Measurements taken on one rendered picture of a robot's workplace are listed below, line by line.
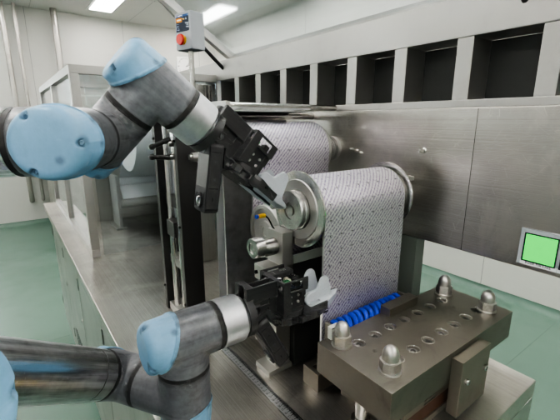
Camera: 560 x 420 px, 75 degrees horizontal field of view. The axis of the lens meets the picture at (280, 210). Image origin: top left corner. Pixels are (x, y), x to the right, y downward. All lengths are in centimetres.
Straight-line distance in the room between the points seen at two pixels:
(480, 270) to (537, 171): 281
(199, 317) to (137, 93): 32
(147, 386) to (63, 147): 37
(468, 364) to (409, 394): 14
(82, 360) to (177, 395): 14
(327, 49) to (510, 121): 54
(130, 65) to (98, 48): 570
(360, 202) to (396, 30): 44
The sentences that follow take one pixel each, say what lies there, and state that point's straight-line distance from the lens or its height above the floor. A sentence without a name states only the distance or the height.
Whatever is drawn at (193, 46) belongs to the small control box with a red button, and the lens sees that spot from 116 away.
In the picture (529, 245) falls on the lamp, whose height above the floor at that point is 119.
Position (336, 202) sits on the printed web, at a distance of 68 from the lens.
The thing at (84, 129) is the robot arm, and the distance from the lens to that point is 42.
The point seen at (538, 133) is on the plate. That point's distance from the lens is 81.
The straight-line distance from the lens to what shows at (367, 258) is 78.
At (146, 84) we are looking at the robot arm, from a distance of 54.
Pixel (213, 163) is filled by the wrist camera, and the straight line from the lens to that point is 59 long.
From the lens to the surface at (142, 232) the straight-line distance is 162.
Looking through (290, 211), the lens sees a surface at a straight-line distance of 69.
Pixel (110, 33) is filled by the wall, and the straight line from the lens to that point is 631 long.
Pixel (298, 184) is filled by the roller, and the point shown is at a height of 130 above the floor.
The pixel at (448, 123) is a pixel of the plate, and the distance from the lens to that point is 88.
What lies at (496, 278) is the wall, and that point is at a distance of 355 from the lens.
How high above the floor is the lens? 142
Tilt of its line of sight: 14 degrees down
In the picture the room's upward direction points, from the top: straight up
